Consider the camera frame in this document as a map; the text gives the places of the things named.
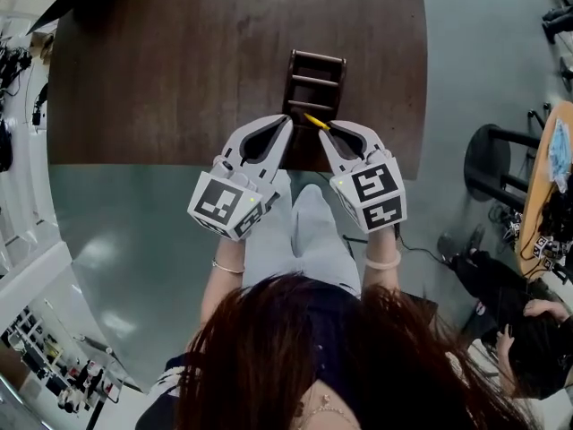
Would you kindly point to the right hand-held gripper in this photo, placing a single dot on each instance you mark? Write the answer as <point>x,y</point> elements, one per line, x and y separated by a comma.
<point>376,195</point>

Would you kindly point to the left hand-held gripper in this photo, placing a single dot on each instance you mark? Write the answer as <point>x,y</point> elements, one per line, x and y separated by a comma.
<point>219,204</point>

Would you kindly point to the dark wooden organiser box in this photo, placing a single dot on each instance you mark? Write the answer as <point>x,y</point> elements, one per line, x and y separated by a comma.
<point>313,81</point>

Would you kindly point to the person's left forearm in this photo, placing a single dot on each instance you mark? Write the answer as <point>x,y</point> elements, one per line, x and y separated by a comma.
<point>224,291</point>

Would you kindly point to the person's right forearm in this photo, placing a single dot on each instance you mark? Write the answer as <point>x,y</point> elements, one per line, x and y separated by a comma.
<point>382,280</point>

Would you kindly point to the person's light grey trousers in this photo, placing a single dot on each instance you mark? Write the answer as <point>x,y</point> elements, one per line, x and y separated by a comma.
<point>309,240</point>

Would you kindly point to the pale pink bangle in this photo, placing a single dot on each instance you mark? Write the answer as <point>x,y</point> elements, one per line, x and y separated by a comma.
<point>382,262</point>

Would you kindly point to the black round table base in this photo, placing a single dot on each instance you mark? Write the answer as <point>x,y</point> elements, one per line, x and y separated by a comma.
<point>488,159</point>

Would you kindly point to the person's dark top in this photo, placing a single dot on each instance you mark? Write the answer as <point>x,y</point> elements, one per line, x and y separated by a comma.
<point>331,312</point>

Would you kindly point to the round light wooden table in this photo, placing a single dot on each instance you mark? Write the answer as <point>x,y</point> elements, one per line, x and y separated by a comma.
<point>537,186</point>

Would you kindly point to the blue face masks pile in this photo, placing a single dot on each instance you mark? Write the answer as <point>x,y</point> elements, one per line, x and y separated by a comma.
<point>561,155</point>

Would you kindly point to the black gripper equipment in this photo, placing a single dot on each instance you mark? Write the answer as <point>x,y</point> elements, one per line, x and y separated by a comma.
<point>557,217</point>

